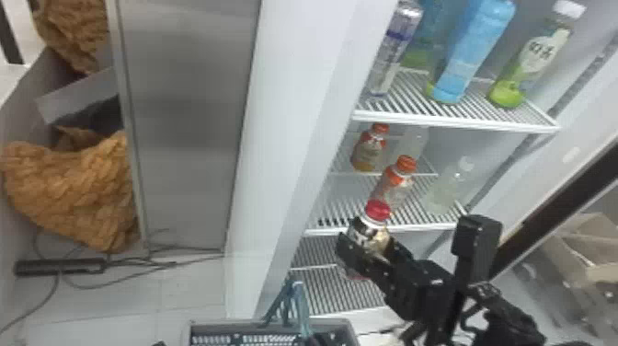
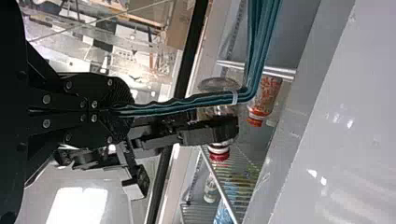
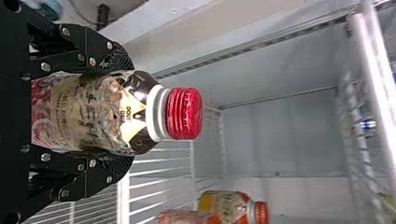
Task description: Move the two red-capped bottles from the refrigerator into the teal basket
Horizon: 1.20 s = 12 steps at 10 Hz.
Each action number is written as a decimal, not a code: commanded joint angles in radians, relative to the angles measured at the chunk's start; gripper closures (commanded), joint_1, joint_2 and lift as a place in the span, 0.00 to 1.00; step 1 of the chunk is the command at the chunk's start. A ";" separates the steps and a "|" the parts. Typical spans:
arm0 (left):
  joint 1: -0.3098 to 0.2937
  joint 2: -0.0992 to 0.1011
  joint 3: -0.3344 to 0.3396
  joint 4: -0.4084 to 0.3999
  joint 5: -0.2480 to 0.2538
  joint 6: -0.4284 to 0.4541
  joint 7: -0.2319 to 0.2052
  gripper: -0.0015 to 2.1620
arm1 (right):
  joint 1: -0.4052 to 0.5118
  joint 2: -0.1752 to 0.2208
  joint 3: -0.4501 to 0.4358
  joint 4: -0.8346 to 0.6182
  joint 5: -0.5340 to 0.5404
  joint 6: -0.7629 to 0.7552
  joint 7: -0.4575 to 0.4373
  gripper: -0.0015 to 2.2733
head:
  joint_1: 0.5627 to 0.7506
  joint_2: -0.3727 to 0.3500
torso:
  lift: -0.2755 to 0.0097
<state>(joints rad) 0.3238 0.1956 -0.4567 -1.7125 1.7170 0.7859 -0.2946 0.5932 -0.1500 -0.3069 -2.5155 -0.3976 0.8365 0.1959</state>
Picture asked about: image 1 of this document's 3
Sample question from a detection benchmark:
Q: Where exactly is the black power strip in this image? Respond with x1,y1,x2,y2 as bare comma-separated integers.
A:
14,257,109,278

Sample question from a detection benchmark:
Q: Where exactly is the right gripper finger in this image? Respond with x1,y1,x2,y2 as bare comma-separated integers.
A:
335,231,394,291
384,237,417,269

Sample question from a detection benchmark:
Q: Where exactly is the clear bottle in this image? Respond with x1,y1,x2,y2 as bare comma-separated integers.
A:
424,155,477,216

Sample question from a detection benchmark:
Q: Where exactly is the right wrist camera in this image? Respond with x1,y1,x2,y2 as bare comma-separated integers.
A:
451,213,504,292

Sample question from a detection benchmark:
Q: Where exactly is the fridge door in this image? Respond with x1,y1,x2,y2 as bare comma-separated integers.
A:
486,139,618,346

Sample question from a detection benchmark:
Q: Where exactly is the brown woven bag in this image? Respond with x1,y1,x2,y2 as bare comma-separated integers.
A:
30,0,110,76
0,129,142,255

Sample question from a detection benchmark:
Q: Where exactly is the white fridge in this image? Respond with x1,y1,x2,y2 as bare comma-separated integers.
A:
105,0,618,330

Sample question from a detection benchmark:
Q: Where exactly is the grey cable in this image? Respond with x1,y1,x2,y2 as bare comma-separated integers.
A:
0,230,224,336

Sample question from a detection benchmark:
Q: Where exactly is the silver can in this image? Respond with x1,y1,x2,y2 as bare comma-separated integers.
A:
365,0,425,97

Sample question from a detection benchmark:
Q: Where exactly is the red capped brown bottle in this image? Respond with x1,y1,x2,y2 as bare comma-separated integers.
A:
344,198,393,259
349,122,391,173
368,154,418,214

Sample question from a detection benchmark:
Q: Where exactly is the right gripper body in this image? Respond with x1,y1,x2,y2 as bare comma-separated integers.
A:
383,259,461,324

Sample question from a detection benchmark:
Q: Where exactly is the green bottle with white label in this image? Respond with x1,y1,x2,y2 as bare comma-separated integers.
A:
486,0,589,110

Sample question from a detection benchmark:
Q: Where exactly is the blue bottle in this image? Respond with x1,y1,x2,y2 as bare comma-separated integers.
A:
426,0,517,106

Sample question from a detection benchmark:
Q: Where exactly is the blue basket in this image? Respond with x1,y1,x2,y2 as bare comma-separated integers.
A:
185,279,361,346

